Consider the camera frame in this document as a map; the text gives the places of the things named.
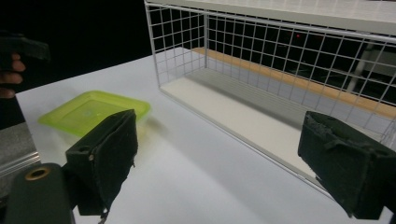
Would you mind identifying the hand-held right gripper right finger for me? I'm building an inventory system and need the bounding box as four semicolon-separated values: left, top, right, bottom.
297;110;396;220

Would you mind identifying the white wire mesh rack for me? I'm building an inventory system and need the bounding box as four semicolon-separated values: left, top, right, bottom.
143;0;396;201

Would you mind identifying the green plastic tray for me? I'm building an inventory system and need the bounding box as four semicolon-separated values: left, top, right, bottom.
37;90;152;138

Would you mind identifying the wooden board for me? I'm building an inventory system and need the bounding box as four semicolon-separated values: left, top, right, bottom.
191;47;396;119

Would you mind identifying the metal stand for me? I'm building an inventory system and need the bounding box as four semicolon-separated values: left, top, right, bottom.
349;42;376;92

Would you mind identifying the grey metal rail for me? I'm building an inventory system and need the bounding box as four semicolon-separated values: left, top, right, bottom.
0;121;42;179

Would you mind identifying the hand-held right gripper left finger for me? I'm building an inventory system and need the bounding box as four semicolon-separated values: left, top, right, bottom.
64;108;139;217

